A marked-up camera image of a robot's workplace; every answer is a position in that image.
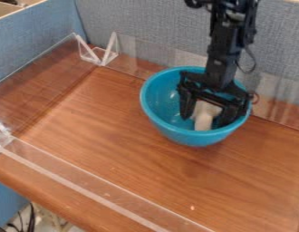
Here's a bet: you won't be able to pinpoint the clear acrylic back barrier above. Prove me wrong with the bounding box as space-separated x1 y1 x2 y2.
108 32 299 130

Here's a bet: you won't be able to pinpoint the clear acrylic corner bracket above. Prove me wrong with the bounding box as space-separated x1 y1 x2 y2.
75 33 120 66

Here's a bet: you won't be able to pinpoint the clear acrylic front barrier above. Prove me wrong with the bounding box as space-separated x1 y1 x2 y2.
0 121 213 232

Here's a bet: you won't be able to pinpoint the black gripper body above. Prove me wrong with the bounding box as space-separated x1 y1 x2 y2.
176 57 252 105

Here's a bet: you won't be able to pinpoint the black floor cables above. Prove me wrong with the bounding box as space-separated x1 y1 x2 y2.
0 201 37 232

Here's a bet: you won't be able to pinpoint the white mushroom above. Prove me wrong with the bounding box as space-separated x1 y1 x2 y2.
191 101 223 131

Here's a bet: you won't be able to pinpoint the blue plastic bowl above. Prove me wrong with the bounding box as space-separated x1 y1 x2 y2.
140 66 252 147

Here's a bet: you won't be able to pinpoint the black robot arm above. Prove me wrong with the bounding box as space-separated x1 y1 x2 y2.
176 0 259 131

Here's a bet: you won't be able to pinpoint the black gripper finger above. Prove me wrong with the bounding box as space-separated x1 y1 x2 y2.
213 101 251 129
179 88 197 120

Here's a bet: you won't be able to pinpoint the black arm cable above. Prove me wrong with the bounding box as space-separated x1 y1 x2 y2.
235 17 259 74

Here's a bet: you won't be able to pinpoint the clear acrylic barrier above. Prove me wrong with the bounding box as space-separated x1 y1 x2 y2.
108 32 299 130
0 121 213 232

